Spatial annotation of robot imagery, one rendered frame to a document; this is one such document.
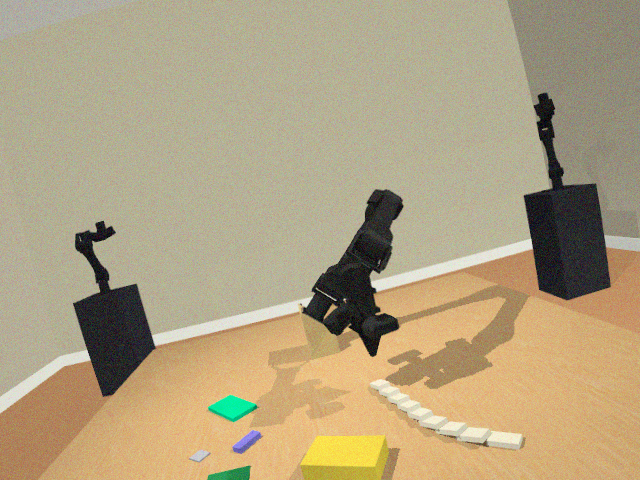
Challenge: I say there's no purple rectangular block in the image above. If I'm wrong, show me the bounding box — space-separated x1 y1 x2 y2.
232 430 262 454

